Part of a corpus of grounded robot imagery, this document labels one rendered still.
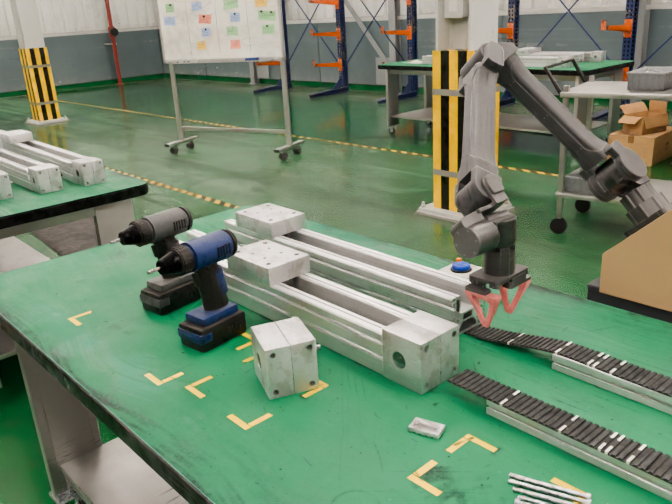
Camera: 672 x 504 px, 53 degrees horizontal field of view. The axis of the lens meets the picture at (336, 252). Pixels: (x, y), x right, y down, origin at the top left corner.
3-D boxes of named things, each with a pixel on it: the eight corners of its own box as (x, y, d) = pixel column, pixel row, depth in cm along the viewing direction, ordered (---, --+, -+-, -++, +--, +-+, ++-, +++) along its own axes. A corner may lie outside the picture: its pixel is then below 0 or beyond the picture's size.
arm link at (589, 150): (506, 24, 148) (478, 56, 156) (480, 43, 139) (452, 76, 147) (651, 167, 146) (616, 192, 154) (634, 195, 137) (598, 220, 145)
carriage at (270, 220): (306, 237, 175) (304, 212, 173) (272, 248, 169) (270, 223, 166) (270, 225, 187) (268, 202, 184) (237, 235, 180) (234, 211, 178)
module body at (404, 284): (482, 322, 136) (483, 283, 133) (451, 339, 130) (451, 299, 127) (256, 240, 193) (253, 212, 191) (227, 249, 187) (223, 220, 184)
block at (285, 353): (332, 384, 117) (329, 336, 114) (269, 400, 113) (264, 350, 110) (314, 359, 126) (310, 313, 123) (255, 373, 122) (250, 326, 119)
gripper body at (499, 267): (467, 284, 123) (468, 246, 120) (499, 268, 129) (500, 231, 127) (497, 293, 118) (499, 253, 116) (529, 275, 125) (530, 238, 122)
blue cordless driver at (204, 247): (252, 329, 139) (241, 230, 132) (175, 370, 125) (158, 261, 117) (228, 321, 144) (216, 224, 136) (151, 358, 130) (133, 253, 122)
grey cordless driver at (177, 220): (207, 296, 157) (195, 207, 149) (135, 329, 143) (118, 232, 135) (186, 289, 161) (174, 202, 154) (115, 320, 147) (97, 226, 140)
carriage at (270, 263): (311, 283, 146) (309, 254, 144) (271, 299, 139) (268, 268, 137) (268, 266, 157) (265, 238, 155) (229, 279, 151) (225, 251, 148)
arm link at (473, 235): (493, 171, 120) (465, 197, 127) (452, 184, 113) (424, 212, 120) (531, 226, 117) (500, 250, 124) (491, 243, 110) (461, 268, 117)
